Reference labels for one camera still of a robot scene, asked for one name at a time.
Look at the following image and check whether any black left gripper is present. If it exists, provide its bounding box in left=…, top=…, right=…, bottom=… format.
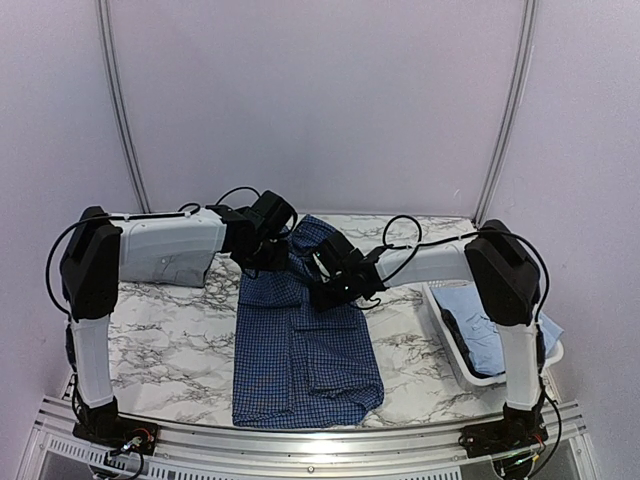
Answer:
left=237, top=236, right=288, bottom=271

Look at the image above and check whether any blue checked long sleeve shirt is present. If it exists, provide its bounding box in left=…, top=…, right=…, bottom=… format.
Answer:
left=232, top=215, right=385, bottom=429

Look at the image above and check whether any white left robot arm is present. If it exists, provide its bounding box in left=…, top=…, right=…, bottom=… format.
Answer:
left=53, top=190, right=298, bottom=453

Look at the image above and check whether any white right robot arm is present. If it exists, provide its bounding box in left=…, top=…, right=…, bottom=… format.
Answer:
left=309, top=220, right=548, bottom=448

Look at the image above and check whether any folded grey shirt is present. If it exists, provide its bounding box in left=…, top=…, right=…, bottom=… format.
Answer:
left=119, top=252, right=214, bottom=288

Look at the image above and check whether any dark garment in basket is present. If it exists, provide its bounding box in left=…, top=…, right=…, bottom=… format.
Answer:
left=441, top=309, right=476, bottom=374

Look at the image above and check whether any light blue shirt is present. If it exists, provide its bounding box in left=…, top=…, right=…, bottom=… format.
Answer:
left=432, top=286, right=565, bottom=377

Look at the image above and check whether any white plastic laundry basket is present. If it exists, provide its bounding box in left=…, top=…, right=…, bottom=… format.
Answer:
left=423, top=282, right=565, bottom=387

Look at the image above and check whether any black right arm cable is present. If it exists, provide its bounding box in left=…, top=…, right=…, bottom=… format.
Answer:
left=372, top=214, right=554, bottom=326

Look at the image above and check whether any aluminium front frame rail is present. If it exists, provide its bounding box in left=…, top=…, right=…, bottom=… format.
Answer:
left=16, top=397, right=604, bottom=479

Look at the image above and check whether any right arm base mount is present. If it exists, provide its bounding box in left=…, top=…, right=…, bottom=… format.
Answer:
left=458, top=419, right=549, bottom=458

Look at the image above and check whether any right aluminium corner post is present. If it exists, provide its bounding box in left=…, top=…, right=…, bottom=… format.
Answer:
left=472, top=0, right=539, bottom=225

